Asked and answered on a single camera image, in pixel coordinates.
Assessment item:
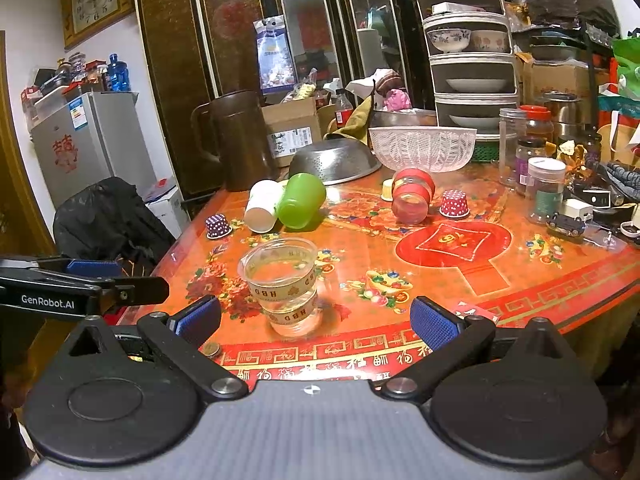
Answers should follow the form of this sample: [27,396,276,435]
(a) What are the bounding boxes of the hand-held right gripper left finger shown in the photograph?
[65,294,249,404]

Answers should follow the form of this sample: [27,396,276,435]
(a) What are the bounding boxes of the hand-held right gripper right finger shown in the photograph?
[372,295,577,404]

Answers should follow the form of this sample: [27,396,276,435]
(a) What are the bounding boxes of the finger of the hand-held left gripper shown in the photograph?
[98,275,171,314]
[0,257,124,282]

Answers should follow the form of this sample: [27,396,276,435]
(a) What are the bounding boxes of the clear plastic cup printed bands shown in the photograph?
[237,237,321,339]

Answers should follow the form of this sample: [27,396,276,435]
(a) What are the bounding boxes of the purple dotted small paper cup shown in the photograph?
[205,213,234,240]

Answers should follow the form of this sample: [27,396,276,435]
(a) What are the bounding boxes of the red dotted small paper cup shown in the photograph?
[439,189,470,219]

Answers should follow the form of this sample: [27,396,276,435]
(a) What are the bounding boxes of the white paper cup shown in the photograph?
[243,179,287,234]

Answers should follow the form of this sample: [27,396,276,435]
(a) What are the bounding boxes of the green plastic cup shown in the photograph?
[276,173,327,229]

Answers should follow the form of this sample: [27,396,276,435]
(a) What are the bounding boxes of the black bag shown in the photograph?
[52,176,177,277]

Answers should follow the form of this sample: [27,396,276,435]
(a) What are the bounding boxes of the white carton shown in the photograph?
[144,187,191,237]

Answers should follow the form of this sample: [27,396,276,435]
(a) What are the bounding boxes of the silver refrigerator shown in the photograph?
[29,91,158,209]

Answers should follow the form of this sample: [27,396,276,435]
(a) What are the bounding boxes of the white lid clear jar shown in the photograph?
[525,157,567,226]

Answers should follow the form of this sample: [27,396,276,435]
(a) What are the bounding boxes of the clear patterned plastic bowl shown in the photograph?
[368,126,478,174]

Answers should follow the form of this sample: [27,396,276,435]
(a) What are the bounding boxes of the white toy truck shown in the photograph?
[545,198,595,239]

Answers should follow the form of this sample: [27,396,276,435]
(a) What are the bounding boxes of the brown plastic pitcher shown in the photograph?
[190,90,276,193]

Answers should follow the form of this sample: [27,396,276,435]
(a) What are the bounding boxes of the metal colander basin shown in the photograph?
[288,138,384,186]

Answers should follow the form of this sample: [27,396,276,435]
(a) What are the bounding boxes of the dark glass jar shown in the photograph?
[514,137,548,197]

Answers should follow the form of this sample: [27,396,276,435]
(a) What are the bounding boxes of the tall clear plastic jar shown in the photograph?
[498,108,532,189]

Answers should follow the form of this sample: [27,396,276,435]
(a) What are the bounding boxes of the blue water bottle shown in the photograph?
[107,53,131,93]

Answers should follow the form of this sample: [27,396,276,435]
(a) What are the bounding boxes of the metal pot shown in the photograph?
[369,108,439,129]

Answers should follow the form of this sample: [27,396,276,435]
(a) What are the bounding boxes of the pink cloth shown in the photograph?
[383,88,412,112]

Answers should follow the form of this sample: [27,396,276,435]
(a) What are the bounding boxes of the red lid glass jar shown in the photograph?
[519,104,555,144]

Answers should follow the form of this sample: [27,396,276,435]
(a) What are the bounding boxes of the grey tiered dish rack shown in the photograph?
[414,0,522,142]

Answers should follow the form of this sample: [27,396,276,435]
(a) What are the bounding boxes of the blue snack bag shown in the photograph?
[252,15,297,94]

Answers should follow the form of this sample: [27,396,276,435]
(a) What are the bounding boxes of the blue floral ceramic bowl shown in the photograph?
[426,28,472,54]

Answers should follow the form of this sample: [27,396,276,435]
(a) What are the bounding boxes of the white ceramic bowl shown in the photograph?
[471,30,510,53]

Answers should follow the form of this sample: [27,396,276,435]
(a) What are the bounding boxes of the green plastic bag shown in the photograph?
[611,34,640,102]

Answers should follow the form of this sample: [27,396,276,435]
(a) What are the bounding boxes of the framed wall clock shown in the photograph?
[60,0,136,52]

